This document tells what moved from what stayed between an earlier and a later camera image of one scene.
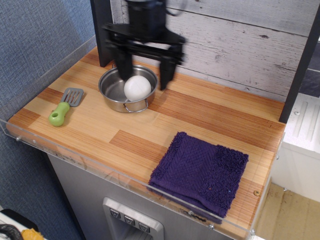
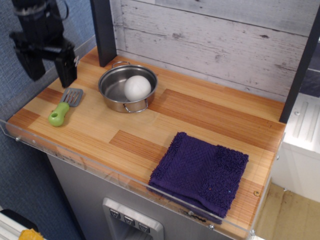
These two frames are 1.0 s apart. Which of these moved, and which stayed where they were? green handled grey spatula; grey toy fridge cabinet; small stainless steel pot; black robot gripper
Moved: black robot gripper
Stayed: small stainless steel pot; grey toy fridge cabinet; green handled grey spatula
